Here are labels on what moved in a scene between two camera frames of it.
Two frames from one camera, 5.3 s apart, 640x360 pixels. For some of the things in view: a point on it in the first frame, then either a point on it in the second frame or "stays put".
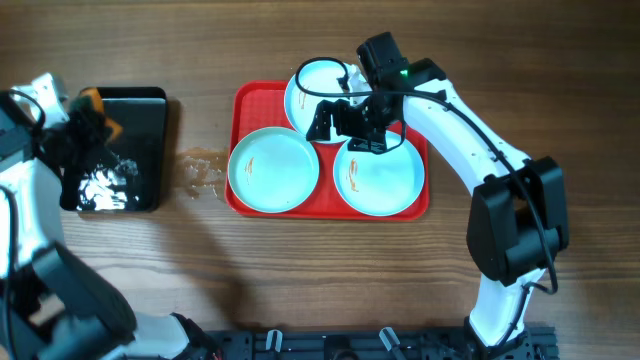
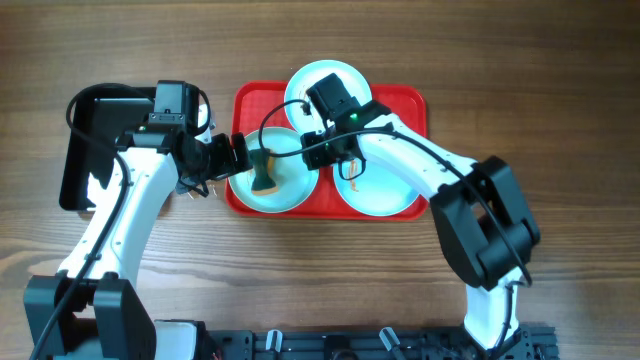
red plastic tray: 255,105 stays put
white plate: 382,184 stays put
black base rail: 536,343 stays put
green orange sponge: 89,105 -> 263,182
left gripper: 91,140 -> 224,163
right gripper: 342,108 -> 314,158
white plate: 301,107 stays put
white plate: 273,170 stays put
